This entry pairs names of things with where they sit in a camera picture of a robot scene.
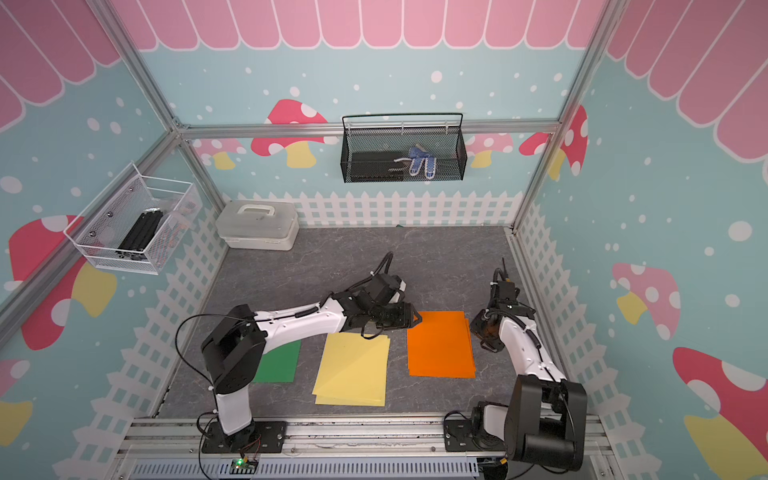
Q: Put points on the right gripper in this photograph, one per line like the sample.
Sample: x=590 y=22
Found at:
x=477 y=326

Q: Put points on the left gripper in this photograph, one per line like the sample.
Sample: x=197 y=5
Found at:
x=404 y=316

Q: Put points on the yellow paper sheet bottom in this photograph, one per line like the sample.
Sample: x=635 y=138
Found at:
x=352 y=371

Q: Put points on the green paper sheet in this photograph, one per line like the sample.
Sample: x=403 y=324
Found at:
x=278 y=365

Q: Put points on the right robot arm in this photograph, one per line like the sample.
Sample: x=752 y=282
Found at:
x=544 y=422

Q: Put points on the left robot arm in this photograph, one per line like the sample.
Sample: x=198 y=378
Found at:
x=233 y=350

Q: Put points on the white plastic storage box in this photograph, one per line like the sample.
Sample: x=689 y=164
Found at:
x=258 y=225

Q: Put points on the black box in mesh basket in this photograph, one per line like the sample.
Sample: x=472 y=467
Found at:
x=372 y=166

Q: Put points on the blue white item in basket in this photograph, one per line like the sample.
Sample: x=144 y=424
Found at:
x=419 y=161

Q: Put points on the small green circuit board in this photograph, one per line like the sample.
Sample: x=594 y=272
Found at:
x=243 y=466

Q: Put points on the black item in white basket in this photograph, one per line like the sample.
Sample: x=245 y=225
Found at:
x=140 y=235

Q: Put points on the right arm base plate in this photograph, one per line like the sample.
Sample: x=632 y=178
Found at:
x=460 y=435

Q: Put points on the black wire mesh basket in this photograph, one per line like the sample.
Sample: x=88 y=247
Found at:
x=439 y=133

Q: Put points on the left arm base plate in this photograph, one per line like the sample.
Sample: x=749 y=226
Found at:
x=257 y=437

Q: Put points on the aluminium front rail frame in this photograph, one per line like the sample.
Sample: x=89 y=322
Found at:
x=399 y=446

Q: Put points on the white wire basket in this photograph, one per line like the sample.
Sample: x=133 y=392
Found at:
x=99 y=229

